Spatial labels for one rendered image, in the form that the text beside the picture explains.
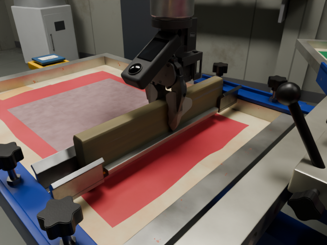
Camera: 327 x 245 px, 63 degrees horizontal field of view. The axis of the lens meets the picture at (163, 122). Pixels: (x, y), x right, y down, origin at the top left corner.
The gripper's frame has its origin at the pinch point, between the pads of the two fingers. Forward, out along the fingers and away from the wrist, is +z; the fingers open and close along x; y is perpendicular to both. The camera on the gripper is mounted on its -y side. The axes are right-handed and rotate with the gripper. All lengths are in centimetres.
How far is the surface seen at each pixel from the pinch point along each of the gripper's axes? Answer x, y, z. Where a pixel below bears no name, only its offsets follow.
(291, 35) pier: 64, 255, 28
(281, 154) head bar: -23.3, 1.1, -3.1
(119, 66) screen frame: 47, 25, 4
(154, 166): -4.0, -6.6, 5.5
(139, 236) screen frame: -15.4, -20.6, 2.1
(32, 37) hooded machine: 369, 120, 52
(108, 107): 23.4, 2.8, 5.5
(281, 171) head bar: -24.9, -2.8, -3.0
